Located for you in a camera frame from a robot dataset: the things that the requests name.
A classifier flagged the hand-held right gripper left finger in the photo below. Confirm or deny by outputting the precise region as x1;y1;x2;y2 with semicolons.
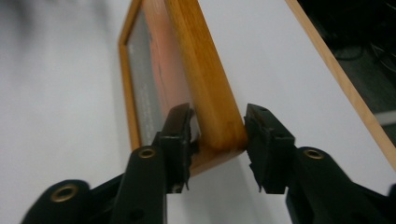
151;103;201;194

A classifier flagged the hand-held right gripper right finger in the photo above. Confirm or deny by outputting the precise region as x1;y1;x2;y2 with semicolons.
243;103;296;195

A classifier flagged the wooden picture frame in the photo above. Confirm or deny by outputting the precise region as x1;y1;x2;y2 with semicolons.
118;0;249;177

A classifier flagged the dark cable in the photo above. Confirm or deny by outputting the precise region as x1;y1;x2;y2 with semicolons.
334;41;396;74

